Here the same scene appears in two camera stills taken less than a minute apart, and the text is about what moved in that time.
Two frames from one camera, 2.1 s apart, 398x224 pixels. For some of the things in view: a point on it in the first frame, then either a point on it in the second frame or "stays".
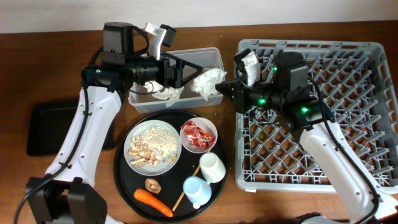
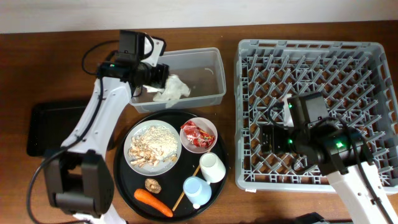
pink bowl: [193, 148] stays
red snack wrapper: [196, 135] stays
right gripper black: [238, 94] -> [276, 145]
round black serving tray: [171, 165] stays
